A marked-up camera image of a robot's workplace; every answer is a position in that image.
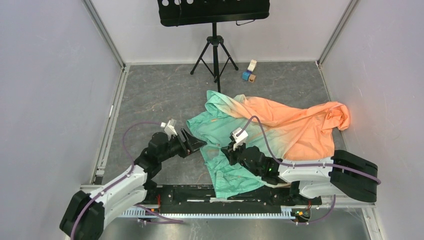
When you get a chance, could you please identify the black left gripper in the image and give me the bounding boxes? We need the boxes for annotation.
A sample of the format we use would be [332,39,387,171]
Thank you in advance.
[159,127,207,162]

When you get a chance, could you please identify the green and orange jacket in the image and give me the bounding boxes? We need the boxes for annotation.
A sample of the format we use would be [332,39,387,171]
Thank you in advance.
[186,90,351,198]

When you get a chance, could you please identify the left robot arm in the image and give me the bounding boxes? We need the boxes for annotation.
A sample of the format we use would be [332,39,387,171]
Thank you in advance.
[59,129,207,240]

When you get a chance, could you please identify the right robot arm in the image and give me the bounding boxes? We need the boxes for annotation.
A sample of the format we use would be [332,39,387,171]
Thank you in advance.
[221,144,381,204]

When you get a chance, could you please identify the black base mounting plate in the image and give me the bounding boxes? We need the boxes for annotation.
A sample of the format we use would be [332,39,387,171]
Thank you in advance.
[134,184,322,214]

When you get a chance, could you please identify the brown wooden toy cube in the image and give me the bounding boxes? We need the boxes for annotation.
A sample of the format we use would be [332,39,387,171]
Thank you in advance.
[248,74,256,83]

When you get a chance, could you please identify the blue toy cube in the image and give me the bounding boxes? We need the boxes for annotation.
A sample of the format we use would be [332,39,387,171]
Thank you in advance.
[241,71,251,81]

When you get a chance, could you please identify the white toy block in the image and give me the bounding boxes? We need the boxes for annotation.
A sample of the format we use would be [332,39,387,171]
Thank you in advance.
[247,59,257,73]

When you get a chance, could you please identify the black music stand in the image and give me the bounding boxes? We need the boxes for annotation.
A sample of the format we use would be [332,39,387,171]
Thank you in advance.
[157,0,271,93]

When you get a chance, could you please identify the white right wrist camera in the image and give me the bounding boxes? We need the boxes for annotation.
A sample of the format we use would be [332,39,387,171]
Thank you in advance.
[230,127,249,151]

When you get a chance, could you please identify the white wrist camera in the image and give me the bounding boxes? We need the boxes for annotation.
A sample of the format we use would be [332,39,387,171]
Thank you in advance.
[230,127,249,151]
[160,118,178,138]

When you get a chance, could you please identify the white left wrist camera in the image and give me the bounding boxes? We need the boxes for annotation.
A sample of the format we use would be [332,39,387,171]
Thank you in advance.
[160,118,178,138]

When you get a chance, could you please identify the grey slotted cable duct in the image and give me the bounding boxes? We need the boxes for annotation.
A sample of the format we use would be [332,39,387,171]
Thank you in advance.
[118,206,295,220]

